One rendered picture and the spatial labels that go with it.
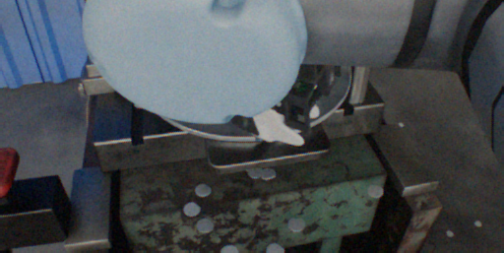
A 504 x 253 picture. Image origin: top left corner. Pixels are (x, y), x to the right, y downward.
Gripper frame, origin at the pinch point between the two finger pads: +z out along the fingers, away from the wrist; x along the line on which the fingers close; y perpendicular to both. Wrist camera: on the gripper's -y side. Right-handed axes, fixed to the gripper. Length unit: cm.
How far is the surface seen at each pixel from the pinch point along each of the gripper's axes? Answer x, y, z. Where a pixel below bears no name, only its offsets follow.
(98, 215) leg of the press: -16.9, -19.2, 10.5
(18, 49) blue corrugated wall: 26, -152, 72
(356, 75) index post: 18.2, 3.7, 9.9
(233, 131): -1.7, -3.8, 0.8
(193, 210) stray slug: -9.7, -8.3, 12.4
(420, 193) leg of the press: 9.6, 18.1, 21.7
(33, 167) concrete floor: -11, -106, 80
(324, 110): 6.5, 3.8, 3.4
